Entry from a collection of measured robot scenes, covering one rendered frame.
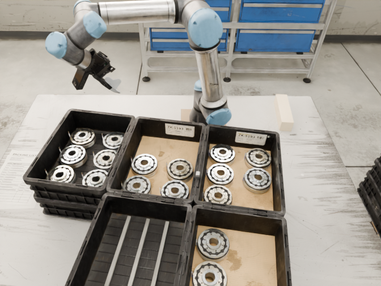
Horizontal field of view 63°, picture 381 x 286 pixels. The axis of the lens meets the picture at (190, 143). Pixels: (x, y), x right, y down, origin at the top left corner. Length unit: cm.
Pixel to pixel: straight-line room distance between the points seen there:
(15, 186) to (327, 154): 143
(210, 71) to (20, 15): 330
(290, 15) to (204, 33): 200
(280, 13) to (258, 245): 232
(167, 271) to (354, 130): 233
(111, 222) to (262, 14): 234
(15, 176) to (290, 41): 254
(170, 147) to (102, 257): 52
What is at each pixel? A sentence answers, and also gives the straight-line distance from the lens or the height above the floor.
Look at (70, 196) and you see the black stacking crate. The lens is 121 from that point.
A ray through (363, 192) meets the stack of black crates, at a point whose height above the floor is 25.
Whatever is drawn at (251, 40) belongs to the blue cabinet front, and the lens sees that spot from 309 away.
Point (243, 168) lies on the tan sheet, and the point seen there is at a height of 83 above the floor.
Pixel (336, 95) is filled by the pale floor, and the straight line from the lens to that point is 338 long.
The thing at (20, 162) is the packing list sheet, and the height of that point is 70.
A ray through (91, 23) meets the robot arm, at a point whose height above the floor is 136.
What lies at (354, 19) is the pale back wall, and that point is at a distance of 436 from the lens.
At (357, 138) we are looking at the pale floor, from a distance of 295.
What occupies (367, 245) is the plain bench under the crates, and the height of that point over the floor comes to 70.
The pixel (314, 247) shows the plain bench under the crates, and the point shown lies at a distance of 130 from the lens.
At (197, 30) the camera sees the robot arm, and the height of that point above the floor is 131.
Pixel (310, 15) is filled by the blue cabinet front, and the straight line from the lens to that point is 313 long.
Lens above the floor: 178
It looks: 45 degrees down
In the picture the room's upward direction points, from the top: 2 degrees clockwise
